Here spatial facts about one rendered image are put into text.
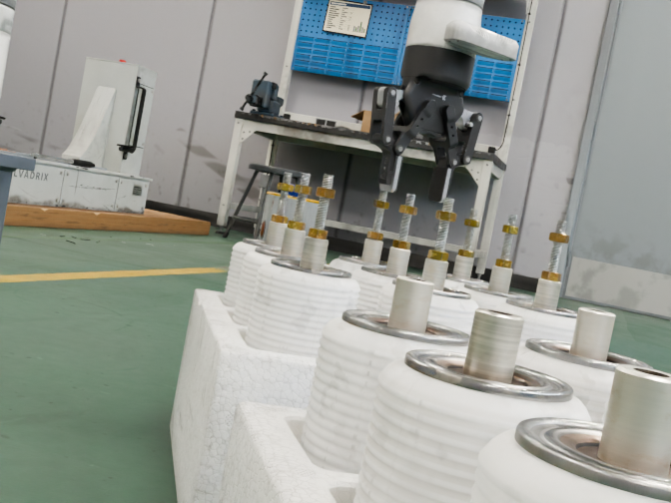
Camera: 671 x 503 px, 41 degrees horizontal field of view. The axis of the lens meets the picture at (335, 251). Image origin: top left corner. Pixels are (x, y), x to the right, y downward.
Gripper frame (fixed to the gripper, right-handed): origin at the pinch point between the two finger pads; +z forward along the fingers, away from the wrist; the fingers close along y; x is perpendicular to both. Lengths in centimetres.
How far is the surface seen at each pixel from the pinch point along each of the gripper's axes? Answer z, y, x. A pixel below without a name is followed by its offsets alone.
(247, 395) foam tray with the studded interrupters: 20.6, 23.0, 11.4
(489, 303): 10.9, -7.0, 7.5
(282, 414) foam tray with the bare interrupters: 17.1, 30.8, 28.3
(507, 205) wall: -16, -360, -333
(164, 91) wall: -53, -202, -535
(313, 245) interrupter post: 7.6, 16.3, 7.0
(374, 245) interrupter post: 7.5, -4.1, -9.9
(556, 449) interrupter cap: 10, 40, 57
